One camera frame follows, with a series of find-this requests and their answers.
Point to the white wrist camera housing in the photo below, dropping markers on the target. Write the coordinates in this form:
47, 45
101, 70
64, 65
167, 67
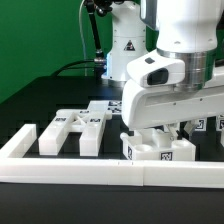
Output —
153, 69

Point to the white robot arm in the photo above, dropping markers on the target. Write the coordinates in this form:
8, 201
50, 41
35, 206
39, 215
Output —
187, 31

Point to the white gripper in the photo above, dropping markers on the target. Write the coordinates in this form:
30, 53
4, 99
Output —
156, 106

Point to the white chair back frame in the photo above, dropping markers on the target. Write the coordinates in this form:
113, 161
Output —
90, 124

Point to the white fiducial marker sheet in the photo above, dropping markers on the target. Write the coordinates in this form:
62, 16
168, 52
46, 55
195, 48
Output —
103, 105

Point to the white chair seat part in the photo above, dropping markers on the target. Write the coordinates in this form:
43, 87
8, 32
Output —
155, 144

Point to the white U-shaped obstacle fence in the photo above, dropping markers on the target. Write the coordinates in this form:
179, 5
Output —
15, 167

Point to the white tagged cube nut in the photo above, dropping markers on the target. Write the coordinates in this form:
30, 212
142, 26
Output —
202, 125
219, 122

